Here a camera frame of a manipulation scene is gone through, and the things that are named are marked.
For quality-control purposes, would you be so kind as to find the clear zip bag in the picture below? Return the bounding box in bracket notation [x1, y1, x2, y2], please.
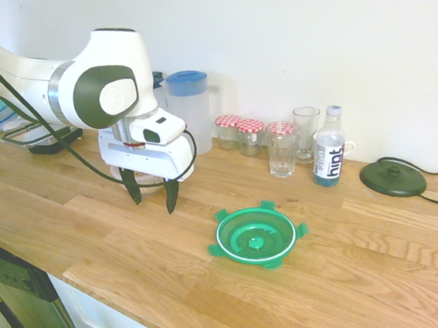
[0, 106, 39, 134]

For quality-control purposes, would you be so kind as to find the hint water bottle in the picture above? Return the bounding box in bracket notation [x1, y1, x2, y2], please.
[306, 104, 351, 191]

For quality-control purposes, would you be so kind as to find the white mug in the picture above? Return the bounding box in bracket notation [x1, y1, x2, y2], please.
[312, 127, 358, 160]

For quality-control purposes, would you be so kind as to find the black kettle power cord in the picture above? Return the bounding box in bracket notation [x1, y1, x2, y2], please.
[373, 151, 438, 219]

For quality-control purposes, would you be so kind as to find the clear plastic food bowl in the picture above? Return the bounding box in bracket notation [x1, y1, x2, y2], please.
[110, 161, 168, 201]

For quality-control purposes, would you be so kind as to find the black container clear lid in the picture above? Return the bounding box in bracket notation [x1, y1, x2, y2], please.
[0, 117, 86, 160]

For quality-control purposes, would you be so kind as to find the black kettle base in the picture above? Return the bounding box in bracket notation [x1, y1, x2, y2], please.
[358, 155, 429, 201]

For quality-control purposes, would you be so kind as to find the small pitcher dark blue lid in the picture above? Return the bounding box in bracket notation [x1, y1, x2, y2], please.
[151, 70, 171, 113]

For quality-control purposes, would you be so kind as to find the tall clear drinking glass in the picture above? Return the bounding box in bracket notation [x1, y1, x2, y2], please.
[290, 105, 327, 166]

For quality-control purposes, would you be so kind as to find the large pitcher blue lid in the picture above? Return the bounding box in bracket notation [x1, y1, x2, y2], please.
[159, 67, 229, 160]

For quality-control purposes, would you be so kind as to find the glass jar red checkered lid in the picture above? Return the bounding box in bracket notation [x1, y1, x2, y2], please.
[264, 120, 301, 156]
[234, 117, 269, 159]
[214, 113, 244, 153]

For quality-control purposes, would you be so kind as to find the white cabinet front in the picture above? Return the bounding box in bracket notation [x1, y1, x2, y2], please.
[46, 260, 190, 328]

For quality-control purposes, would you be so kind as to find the stainless steel appliance door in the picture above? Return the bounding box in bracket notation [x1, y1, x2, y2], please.
[0, 226, 87, 328]

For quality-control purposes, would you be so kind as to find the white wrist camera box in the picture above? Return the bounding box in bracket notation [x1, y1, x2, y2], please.
[127, 105, 188, 147]

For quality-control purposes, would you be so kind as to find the nuts pile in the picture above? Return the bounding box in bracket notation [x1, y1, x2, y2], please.
[134, 169, 166, 194]

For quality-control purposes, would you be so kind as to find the faceted glass tumbler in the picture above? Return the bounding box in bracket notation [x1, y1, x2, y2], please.
[265, 130, 304, 180]

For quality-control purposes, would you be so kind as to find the green round container lid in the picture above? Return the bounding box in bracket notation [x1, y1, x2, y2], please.
[203, 196, 314, 277]

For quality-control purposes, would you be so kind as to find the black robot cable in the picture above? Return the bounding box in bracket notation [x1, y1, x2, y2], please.
[0, 18, 201, 201]

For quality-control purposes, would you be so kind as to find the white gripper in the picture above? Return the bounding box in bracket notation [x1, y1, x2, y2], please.
[97, 120, 202, 222]

